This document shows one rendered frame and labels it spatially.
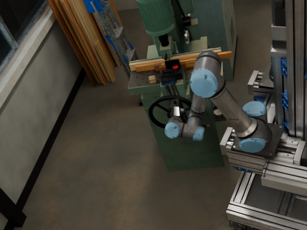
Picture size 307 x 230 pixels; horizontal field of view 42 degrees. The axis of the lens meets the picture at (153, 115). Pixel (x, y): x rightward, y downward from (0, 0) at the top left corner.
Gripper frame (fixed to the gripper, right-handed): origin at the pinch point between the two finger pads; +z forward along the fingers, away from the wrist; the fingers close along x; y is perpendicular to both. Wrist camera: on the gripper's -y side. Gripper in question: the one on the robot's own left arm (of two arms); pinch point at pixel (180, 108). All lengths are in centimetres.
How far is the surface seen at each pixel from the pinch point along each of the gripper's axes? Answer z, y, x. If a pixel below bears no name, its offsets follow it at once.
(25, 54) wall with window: 80, -40, -132
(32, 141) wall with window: 75, 31, -143
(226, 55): 32.5, -21.9, 28.8
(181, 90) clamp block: 11.5, -8.1, 0.4
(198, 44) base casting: 67, -28, 9
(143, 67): 32.1, -22.5, -25.0
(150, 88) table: 21.5, -9.9, -20.5
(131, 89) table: 20.8, -11.1, -32.2
